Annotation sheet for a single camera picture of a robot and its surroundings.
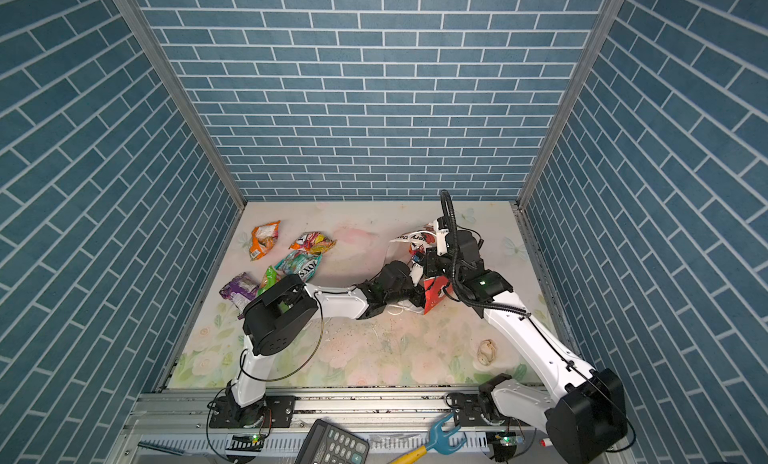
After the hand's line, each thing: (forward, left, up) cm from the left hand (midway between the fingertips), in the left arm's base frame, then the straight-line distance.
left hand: (434, 285), depth 90 cm
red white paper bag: (+15, +6, 0) cm, 16 cm away
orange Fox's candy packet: (+19, +40, -3) cm, 45 cm away
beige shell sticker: (-18, -14, -7) cm, 24 cm away
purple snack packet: (0, +59, -2) cm, 59 cm away
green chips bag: (-2, +47, +8) cm, 47 cm away
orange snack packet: (+21, +58, -3) cm, 62 cm away
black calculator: (-38, +28, -5) cm, 48 cm away
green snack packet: (+9, +41, -3) cm, 42 cm away
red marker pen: (-39, -23, -5) cm, 45 cm away
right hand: (+3, +4, +16) cm, 16 cm away
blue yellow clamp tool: (-39, +2, -5) cm, 39 cm away
